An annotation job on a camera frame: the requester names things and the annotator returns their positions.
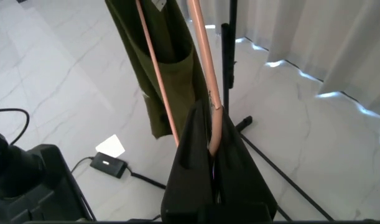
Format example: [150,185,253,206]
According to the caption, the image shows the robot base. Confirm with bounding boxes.
[0,127,97,223]

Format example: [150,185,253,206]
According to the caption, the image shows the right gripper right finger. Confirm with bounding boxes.
[214,110,277,222]

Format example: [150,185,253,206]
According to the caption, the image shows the black clothes rack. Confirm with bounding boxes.
[220,0,335,222]

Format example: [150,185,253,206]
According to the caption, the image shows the pink clothes hanger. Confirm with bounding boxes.
[135,0,224,157]

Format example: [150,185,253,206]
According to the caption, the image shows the black cable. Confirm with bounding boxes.
[0,108,30,146]

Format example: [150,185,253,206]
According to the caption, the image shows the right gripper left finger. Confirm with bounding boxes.
[160,100,215,222]

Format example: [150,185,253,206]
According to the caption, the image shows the green shirt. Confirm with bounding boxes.
[104,0,212,139]

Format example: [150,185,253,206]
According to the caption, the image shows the white curtain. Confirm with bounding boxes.
[177,0,380,119]

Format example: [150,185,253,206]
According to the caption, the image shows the black power adapter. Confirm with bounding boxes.
[70,151,167,190]

